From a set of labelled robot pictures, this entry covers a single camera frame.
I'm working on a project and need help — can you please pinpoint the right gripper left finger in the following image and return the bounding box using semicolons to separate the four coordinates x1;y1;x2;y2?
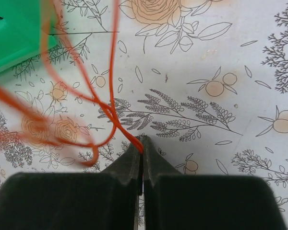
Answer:
102;143;142;230

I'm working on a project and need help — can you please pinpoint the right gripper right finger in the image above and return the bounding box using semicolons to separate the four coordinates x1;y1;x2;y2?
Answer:
142;136;181;230

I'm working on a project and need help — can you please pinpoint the coloured wire bundle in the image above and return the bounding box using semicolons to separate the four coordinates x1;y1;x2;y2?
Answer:
0;0;144;167

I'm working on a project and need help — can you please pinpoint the green compartment tray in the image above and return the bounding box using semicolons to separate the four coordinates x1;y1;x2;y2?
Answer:
0;0;57;73

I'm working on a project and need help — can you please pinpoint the floral table mat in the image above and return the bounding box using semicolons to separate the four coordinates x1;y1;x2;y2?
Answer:
0;0;288;229

